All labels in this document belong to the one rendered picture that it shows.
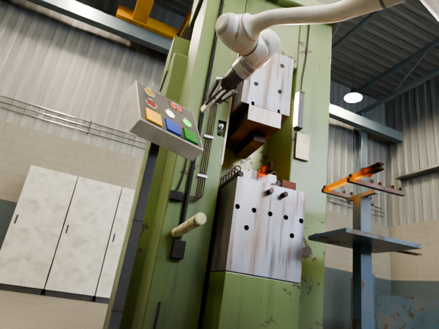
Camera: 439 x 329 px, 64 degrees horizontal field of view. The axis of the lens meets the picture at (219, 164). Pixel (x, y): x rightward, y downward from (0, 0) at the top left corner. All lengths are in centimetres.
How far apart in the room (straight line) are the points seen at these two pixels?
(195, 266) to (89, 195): 531
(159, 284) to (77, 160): 621
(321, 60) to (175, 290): 176
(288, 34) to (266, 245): 148
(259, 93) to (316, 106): 50
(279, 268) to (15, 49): 785
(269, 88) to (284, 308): 117
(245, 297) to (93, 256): 535
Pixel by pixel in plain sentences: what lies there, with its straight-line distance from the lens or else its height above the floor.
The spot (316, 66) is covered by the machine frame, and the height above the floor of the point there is 189.
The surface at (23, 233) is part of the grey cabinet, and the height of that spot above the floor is 92.
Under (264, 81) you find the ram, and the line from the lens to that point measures 207.
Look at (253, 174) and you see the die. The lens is 180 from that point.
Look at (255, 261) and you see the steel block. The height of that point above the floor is 53.
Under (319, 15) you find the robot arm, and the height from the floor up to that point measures 128.
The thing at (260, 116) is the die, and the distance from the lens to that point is 195.
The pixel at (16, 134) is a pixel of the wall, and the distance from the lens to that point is 797.
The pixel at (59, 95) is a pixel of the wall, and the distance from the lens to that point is 829.
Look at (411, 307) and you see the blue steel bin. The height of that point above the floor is 60.
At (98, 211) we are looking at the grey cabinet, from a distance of 690.
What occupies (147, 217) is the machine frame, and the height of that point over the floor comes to 75.
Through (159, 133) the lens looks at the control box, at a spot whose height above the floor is 95.
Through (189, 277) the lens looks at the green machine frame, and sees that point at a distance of 176.
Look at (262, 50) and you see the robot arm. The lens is 143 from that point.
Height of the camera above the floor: 35
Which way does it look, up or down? 21 degrees up
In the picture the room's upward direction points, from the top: 9 degrees clockwise
